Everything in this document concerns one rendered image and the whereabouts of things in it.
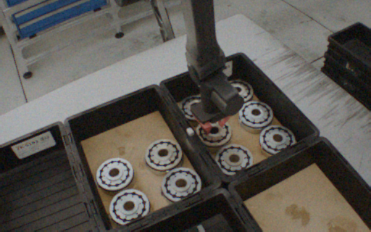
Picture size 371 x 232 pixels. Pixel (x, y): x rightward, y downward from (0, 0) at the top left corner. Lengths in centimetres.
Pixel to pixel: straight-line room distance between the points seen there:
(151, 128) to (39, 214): 41
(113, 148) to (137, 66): 54
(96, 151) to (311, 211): 62
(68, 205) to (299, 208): 61
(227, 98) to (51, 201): 55
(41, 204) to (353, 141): 101
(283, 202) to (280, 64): 71
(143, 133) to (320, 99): 68
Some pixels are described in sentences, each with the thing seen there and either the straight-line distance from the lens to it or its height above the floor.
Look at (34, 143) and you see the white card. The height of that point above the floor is 90.
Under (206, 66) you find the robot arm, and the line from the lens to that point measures 78.
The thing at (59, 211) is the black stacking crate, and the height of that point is 83.
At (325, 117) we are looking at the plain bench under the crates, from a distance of 130.
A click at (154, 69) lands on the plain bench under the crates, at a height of 70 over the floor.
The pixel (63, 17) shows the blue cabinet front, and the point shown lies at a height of 36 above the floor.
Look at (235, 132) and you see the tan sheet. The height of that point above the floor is 83.
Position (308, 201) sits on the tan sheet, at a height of 83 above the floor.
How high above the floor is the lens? 163
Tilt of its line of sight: 47 degrees down
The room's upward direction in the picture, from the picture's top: 6 degrees counter-clockwise
